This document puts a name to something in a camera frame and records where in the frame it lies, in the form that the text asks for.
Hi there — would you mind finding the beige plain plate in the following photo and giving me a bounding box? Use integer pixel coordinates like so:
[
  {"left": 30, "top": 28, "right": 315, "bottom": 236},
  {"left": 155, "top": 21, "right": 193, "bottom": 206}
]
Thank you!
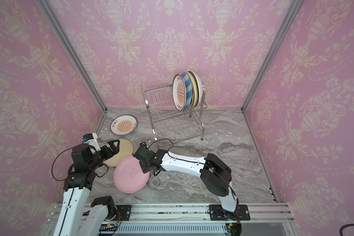
[{"left": 104, "top": 139, "right": 134, "bottom": 167}]

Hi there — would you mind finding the pink bear plate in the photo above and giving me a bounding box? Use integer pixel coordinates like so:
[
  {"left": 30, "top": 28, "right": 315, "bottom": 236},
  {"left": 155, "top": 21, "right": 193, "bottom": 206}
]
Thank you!
[{"left": 114, "top": 156, "right": 149, "bottom": 194}]

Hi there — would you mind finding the steel two-tier dish rack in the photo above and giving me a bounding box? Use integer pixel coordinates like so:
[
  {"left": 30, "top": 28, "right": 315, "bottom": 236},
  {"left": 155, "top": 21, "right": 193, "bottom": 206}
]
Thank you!
[{"left": 141, "top": 85, "right": 207, "bottom": 149}]

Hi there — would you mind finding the orange sunburst plate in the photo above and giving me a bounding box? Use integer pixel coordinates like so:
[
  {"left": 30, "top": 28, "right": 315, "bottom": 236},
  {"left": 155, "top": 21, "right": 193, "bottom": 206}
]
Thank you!
[
  {"left": 110, "top": 115, "right": 138, "bottom": 136},
  {"left": 172, "top": 74, "right": 186, "bottom": 111}
]

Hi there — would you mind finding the blue striped plate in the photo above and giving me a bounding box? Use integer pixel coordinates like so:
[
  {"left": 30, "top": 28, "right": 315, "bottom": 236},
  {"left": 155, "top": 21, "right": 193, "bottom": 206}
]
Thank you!
[{"left": 182, "top": 72, "right": 193, "bottom": 110}]

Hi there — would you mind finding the yellow bear plate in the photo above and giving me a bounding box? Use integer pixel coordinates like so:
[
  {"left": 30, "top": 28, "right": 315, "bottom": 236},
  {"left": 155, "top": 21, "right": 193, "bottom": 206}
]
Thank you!
[{"left": 188, "top": 71, "right": 199, "bottom": 108}]

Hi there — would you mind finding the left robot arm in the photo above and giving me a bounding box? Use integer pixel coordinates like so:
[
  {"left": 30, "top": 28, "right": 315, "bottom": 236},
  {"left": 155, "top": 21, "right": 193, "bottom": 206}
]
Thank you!
[{"left": 53, "top": 140, "right": 121, "bottom": 236}]

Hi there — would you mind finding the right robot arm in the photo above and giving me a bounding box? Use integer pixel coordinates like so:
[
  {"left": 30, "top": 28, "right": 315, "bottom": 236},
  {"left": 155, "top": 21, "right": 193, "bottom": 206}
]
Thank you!
[{"left": 133, "top": 142, "right": 241, "bottom": 221}]

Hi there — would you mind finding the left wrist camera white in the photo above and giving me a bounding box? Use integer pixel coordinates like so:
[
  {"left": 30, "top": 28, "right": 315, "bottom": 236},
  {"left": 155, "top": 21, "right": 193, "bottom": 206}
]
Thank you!
[{"left": 82, "top": 133, "right": 101, "bottom": 151}]

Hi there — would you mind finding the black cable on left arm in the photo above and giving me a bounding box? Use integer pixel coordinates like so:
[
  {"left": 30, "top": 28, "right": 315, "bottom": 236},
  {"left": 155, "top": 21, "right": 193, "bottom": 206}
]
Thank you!
[{"left": 51, "top": 144, "right": 110, "bottom": 183}]

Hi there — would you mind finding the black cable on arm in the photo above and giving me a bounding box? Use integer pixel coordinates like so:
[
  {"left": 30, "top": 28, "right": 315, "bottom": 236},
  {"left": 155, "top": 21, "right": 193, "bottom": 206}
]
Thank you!
[
  {"left": 147, "top": 138, "right": 240, "bottom": 204},
  {"left": 51, "top": 144, "right": 110, "bottom": 183}
]

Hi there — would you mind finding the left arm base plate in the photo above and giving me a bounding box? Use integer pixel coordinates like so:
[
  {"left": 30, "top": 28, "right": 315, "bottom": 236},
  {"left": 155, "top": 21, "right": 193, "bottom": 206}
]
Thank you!
[{"left": 105, "top": 205, "right": 132, "bottom": 222}]

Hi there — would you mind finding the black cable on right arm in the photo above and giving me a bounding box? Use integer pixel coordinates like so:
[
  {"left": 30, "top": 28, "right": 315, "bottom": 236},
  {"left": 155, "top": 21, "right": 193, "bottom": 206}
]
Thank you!
[{"left": 147, "top": 138, "right": 240, "bottom": 204}]

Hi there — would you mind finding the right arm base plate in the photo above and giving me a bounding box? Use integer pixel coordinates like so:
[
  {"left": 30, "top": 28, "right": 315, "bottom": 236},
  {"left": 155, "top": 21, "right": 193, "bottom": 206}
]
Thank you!
[{"left": 207, "top": 204, "right": 250, "bottom": 222}]

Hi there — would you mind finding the aluminium mounting rail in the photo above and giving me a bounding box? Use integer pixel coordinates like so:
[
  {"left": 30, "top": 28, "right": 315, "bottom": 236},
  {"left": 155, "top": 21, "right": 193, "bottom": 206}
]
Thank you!
[{"left": 41, "top": 203, "right": 299, "bottom": 236}]

